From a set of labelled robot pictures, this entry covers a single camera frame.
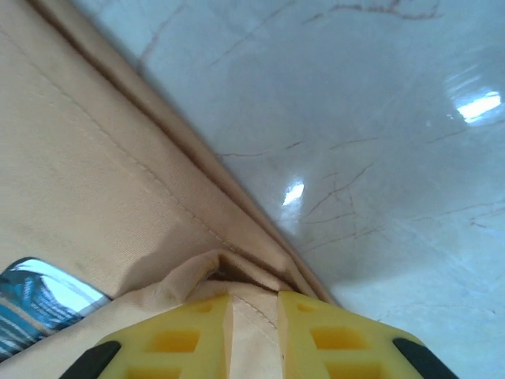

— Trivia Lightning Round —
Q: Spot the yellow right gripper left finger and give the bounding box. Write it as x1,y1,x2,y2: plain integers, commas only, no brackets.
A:
58,291,233,379

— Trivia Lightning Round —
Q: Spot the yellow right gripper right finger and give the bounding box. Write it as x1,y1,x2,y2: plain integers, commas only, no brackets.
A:
277,291,461,379

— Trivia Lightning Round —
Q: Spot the tan printed t-shirt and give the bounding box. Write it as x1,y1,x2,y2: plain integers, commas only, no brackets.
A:
0,0,344,379

